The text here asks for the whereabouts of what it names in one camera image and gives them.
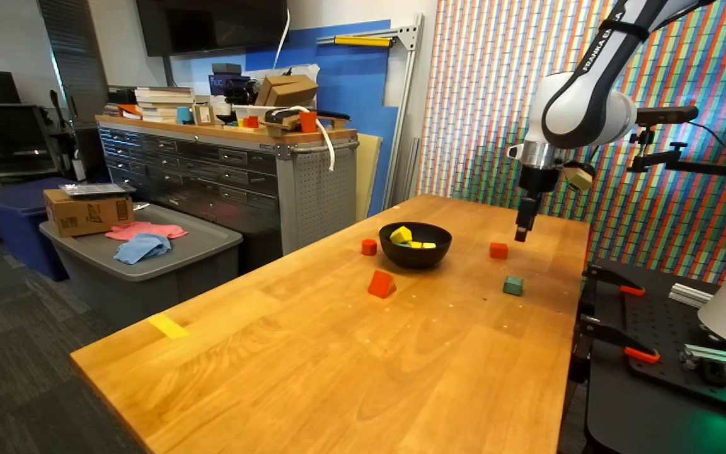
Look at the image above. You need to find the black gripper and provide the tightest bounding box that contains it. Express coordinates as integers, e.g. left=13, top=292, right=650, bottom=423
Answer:
left=512, top=163, right=563, bottom=245

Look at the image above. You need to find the yellow house-shaped block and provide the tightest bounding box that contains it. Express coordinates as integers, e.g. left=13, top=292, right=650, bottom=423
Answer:
left=389, top=224, right=415, bottom=249

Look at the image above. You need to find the red house-shaped block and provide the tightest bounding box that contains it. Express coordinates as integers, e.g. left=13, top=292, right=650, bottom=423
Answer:
left=366, top=269, right=399, bottom=300

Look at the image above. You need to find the black bowl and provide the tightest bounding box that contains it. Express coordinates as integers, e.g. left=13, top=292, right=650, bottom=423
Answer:
left=379, top=219, right=453, bottom=273

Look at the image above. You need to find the tan board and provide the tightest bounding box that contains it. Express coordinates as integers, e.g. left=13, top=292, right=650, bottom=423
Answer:
left=352, top=131, right=386, bottom=223

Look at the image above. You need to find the blue foam board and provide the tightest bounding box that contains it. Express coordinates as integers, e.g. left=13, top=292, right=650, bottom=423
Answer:
left=245, top=17, right=401, bottom=218

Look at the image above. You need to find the yellow bar tool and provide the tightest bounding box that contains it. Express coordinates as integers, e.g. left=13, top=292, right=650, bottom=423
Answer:
left=319, top=30, right=399, bottom=51

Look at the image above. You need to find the open cardboard box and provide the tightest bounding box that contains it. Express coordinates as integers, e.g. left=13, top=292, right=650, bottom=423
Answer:
left=255, top=73, right=322, bottom=109

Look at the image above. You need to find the gray metal drawer cabinet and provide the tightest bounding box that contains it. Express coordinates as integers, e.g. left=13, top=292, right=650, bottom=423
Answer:
left=95, top=114, right=362, bottom=258

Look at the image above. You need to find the black equipment pile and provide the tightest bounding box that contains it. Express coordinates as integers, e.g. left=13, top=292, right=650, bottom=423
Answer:
left=207, top=61, right=258, bottom=109

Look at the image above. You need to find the yellow tape strip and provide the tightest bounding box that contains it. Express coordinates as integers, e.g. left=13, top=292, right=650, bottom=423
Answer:
left=145, top=314, right=191, bottom=343

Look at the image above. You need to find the gray storage bin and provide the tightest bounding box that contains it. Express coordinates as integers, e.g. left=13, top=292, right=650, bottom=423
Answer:
left=37, top=199, right=245, bottom=330

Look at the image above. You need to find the pink cloth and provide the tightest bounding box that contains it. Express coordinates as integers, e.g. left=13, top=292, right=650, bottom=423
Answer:
left=104, top=219, right=190, bottom=245

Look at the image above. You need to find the stack of books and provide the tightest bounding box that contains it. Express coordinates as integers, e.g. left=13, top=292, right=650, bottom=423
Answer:
left=130, top=83, right=196, bottom=128

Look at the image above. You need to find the blue cloth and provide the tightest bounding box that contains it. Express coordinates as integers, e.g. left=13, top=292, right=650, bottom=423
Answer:
left=110, top=233, right=176, bottom=268

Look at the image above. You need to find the gray flat packet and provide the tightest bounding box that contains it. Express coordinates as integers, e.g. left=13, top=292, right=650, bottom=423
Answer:
left=58, top=180, right=137, bottom=201

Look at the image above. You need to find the brown cardboard box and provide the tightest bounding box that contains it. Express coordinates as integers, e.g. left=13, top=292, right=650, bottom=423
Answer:
left=41, top=185, right=137, bottom=240

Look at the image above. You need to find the blue plastic tote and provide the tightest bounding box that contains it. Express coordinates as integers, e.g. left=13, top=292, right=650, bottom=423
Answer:
left=0, top=174, right=72, bottom=286

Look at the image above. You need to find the tan wrist-mounted camera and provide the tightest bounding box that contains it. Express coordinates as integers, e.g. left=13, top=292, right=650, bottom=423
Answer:
left=559, top=161, right=597, bottom=192

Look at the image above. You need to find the black clamp orange handle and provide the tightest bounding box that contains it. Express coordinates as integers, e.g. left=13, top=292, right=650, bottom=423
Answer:
left=584, top=263, right=650, bottom=302
left=578, top=314, right=666, bottom=368

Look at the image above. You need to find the black stereo camera bar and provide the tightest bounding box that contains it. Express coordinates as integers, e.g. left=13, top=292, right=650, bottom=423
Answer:
left=633, top=104, right=704, bottom=128

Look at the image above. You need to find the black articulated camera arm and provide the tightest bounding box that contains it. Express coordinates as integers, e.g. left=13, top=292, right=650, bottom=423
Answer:
left=626, top=123, right=726, bottom=185

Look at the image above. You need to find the white cable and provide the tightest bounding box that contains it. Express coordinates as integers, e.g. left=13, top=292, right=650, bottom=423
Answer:
left=282, top=104, right=338, bottom=174

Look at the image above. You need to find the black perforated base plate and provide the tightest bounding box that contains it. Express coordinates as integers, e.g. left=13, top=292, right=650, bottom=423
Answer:
left=583, top=258, right=726, bottom=454

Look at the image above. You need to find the white shelf bracket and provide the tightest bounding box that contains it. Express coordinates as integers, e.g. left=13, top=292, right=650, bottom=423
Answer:
left=391, top=13, right=426, bottom=59

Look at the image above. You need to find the black wall monitor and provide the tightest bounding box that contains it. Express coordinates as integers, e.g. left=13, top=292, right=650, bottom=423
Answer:
left=134, top=0, right=293, bottom=59

